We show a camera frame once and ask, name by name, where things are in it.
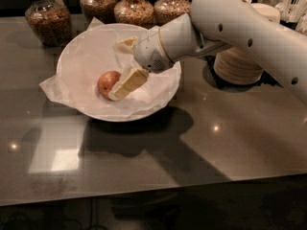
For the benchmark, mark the white utensil bundle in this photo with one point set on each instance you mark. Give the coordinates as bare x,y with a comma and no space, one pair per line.
293,10

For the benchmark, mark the white paper liner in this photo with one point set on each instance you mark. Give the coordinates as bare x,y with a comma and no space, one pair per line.
86,58

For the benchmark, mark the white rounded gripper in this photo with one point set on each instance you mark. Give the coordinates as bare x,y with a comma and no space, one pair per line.
150,52

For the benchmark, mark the left glass cereal jar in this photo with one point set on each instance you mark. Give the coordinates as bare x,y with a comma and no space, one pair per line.
50,20

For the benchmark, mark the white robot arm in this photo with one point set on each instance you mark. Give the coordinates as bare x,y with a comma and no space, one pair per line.
212,26

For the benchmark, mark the front stack of paper bowls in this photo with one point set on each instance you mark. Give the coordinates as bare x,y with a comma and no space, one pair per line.
236,67

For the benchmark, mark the red yellow apple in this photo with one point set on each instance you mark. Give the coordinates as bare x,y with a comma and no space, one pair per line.
106,81

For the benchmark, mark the white bowl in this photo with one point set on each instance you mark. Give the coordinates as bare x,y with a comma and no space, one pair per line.
73,48

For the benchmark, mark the glass cereal jar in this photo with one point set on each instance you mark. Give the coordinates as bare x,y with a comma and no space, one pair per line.
50,20
168,10
135,12
102,10

